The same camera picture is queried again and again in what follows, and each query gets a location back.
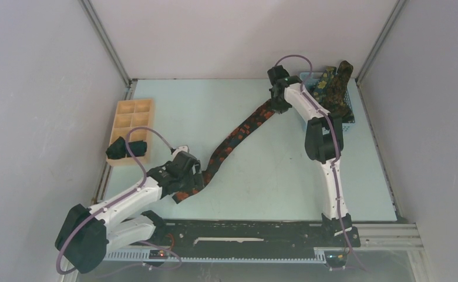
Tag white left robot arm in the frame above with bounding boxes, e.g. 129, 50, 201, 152
55, 151, 204, 275

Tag aluminium frame rail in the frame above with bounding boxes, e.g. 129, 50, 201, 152
355, 223, 423, 251

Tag light blue plastic basket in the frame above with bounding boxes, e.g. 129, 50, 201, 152
299, 72, 356, 132

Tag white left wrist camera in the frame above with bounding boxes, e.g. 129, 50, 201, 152
171, 145, 190, 157

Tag navy yellow-flower tie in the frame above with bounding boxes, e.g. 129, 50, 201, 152
309, 66, 336, 103

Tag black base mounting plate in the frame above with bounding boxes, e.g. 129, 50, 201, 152
148, 220, 361, 257

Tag black orange-flower tie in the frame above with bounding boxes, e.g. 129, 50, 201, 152
172, 99, 277, 204

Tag light blue cable duct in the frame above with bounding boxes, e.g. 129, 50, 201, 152
103, 248, 326, 264

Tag dark gold-patterned tie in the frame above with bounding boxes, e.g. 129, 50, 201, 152
326, 61, 353, 117

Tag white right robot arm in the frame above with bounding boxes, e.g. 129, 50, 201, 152
267, 65, 352, 246

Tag wooden compartment organizer box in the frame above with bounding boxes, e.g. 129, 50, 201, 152
106, 99, 156, 167

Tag rolled dark green tie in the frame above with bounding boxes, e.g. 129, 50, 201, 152
125, 140, 147, 157

